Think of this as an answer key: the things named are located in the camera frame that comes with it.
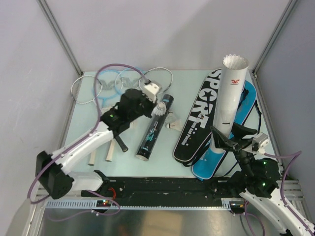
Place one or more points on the white shuttlecock tube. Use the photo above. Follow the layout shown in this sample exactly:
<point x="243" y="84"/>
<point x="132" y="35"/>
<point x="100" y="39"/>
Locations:
<point x="232" y="82"/>

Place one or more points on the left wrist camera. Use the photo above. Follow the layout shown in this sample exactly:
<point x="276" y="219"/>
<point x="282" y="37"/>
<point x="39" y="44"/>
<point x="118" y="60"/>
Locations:
<point x="152" y="89"/>

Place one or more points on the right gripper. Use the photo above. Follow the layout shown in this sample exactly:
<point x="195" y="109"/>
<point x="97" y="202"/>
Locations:
<point x="238" y="131"/>

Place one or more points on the blue racket right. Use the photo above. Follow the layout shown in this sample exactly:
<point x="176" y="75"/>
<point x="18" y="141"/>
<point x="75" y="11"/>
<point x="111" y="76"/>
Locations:
<point x="123" y="82"/>

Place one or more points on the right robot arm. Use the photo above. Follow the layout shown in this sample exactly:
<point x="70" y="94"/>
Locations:
<point x="259" y="181"/>

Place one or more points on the blue racket left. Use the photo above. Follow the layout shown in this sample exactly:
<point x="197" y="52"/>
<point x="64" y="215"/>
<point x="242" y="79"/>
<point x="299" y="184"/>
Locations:
<point x="111" y="87"/>

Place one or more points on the black shuttlecock tube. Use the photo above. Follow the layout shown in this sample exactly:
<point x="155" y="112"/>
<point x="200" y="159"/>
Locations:
<point x="146" y="147"/>

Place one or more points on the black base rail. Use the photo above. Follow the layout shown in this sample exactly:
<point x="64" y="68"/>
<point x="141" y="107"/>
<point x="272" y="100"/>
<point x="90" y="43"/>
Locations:
<point x="167" y="191"/>

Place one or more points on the black sport racket bag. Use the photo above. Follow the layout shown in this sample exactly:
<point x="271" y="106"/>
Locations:
<point x="196" y="132"/>

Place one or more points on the white feather shuttlecock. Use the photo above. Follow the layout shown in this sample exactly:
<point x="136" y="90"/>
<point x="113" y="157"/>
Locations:
<point x="159" y="109"/>

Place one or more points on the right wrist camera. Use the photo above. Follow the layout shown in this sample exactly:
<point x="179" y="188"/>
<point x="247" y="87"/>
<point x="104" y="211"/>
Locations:
<point x="259" y="143"/>

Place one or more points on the white racket right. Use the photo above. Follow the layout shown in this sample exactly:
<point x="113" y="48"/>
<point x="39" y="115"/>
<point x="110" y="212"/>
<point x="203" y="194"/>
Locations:
<point x="161" y="76"/>

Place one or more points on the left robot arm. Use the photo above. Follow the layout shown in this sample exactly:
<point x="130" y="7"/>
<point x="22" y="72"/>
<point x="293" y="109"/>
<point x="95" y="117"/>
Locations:
<point x="55" y="171"/>

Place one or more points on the blue racket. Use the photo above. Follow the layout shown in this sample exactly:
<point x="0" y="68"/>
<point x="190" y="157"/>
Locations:
<point x="123" y="82"/>
<point x="111" y="87"/>

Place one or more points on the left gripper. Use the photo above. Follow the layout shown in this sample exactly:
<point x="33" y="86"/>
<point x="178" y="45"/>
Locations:
<point x="151" y="104"/>

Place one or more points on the nylon mesh shuttlecock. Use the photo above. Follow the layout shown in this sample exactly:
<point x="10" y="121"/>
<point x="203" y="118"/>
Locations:
<point x="171" y="117"/>

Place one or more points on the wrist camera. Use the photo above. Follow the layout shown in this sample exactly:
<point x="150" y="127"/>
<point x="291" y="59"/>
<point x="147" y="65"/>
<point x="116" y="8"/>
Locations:
<point x="259" y="143"/>
<point x="152" y="89"/>

